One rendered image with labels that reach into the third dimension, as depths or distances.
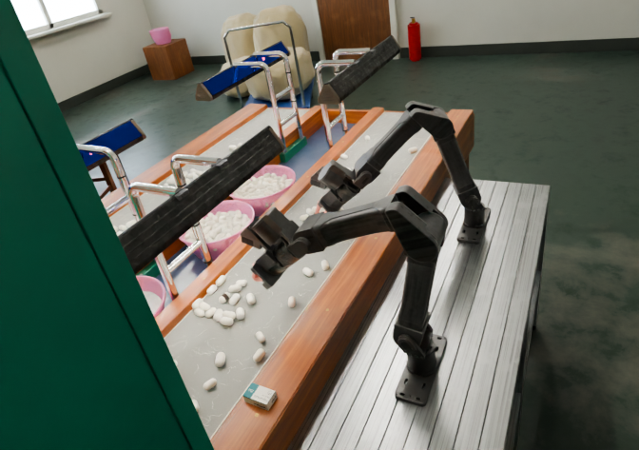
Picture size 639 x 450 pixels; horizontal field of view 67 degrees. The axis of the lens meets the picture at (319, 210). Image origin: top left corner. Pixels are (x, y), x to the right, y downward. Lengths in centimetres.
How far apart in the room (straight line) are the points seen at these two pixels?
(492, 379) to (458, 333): 15
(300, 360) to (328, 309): 16
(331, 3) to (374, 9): 54
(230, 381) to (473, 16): 516
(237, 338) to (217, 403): 19
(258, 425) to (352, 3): 553
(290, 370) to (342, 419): 15
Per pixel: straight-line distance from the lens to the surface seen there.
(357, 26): 621
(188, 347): 128
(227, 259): 148
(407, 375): 117
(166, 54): 707
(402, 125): 139
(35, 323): 53
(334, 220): 97
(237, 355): 121
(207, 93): 199
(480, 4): 582
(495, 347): 125
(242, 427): 105
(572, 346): 222
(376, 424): 111
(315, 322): 119
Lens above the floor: 159
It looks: 31 degrees down
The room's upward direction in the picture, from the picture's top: 10 degrees counter-clockwise
